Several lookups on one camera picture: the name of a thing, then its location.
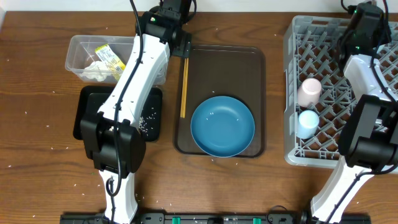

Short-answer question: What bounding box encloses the white rice pile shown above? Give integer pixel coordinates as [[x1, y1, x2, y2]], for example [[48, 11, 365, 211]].
[[139, 106, 157, 133]]

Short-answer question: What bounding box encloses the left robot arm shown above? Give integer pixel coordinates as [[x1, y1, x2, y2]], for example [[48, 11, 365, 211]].
[[75, 0, 197, 223]]

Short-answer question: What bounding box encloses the black waste tray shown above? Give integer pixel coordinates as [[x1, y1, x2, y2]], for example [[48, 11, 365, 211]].
[[73, 85, 162, 142]]

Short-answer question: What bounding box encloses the pink plastic cup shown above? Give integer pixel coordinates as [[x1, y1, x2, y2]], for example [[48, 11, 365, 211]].
[[297, 78, 322, 108]]

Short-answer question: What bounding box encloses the light blue plastic cup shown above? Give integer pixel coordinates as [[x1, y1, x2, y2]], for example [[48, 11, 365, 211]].
[[297, 110, 320, 139]]

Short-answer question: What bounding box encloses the large blue plate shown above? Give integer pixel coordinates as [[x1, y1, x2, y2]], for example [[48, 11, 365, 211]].
[[190, 96, 256, 157]]

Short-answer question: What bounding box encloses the wooden chopstick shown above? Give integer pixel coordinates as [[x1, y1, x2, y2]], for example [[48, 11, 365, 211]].
[[182, 57, 190, 118], [180, 57, 187, 118]]

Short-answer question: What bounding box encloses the white napkin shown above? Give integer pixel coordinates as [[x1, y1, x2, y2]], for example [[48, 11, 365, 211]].
[[81, 61, 113, 82]]

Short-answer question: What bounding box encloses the clear plastic bin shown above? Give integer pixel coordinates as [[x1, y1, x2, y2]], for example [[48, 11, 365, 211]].
[[65, 34, 167, 85]]

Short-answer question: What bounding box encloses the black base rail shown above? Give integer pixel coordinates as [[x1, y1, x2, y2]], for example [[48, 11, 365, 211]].
[[59, 212, 373, 224]]

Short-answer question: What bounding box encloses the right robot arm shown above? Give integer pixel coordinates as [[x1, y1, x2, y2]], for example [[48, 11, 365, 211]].
[[299, 1, 397, 223]]

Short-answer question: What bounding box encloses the brown serving tray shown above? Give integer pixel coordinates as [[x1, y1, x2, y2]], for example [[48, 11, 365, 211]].
[[173, 45, 266, 158]]

